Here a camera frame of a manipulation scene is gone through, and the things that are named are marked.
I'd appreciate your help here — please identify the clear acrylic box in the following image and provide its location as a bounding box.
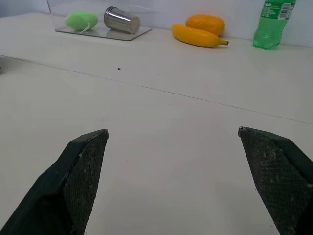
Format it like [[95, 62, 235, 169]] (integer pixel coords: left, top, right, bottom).
[[46, 0, 152, 42]]

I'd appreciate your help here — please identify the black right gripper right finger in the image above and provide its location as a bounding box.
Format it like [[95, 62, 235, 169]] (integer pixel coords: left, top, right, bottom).
[[238, 126, 313, 235]]

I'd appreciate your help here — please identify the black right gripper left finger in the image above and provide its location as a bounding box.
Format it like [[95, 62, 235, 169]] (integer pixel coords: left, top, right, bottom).
[[0, 129, 110, 235]]

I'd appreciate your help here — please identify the yellow banana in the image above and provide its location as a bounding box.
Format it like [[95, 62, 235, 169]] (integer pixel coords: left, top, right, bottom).
[[172, 23, 230, 48]]

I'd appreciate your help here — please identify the stainless steel cup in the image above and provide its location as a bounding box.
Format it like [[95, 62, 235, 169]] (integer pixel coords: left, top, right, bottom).
[[103, 6, 141, 34]]

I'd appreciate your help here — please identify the orange mango fruit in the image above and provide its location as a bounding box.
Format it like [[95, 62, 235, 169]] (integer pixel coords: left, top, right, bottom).
[[185, 14, 225, 37]]

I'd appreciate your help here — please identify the green plastic soda bottle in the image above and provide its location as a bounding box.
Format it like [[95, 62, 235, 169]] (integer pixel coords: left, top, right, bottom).
[[253, 0, 297, 51]]

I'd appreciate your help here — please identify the green sponge ball with string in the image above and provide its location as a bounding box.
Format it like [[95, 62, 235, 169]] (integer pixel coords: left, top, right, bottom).
[[65, 11, 99, 34]]

